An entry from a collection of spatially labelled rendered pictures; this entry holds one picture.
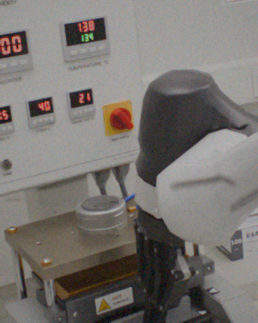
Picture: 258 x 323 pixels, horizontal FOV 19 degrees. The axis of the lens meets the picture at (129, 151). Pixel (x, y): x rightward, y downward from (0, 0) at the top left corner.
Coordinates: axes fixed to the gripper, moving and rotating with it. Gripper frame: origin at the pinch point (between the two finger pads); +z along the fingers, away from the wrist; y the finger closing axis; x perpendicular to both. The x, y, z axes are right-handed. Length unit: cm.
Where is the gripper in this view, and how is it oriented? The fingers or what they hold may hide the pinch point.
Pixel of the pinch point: (155, 313)
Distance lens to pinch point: 110.8
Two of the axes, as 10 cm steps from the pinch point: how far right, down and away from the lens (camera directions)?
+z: -0.6, 8.2, 5.7
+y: 4.6, 5.3, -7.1
